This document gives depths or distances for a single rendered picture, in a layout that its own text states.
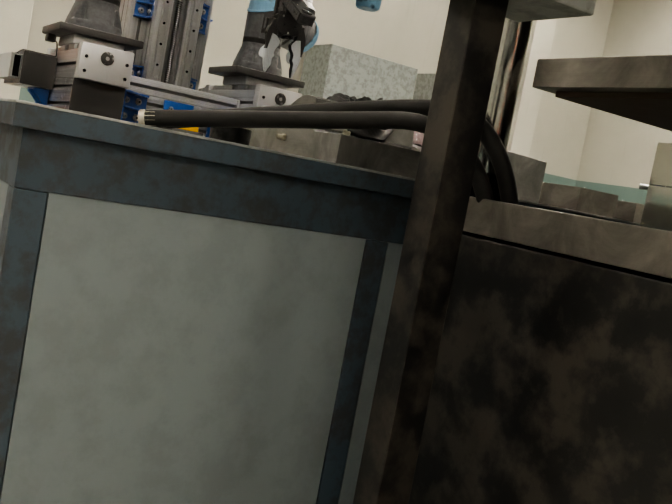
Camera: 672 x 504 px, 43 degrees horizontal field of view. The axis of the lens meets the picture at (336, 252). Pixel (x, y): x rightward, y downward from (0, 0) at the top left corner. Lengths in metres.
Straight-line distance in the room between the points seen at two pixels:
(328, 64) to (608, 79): 6.49
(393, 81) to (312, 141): 6.49
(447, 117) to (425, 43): 7.92
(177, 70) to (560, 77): 1.40
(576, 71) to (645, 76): 0.14
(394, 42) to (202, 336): 7.56
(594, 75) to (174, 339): 0.81
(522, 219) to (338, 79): 6.59
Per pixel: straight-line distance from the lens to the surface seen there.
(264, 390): 1.58
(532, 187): 2.17
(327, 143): 1.72
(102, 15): 2.44
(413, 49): 9.06
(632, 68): 1.41
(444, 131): 1.23
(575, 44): 10.69
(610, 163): 10.59
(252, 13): 2.64
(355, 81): 8.00
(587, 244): 1.27
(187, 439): 1.54
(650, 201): 1.80
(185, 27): 2.63
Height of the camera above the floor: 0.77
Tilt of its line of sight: 5 degrees down
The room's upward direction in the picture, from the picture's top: 11 degrees clockwise
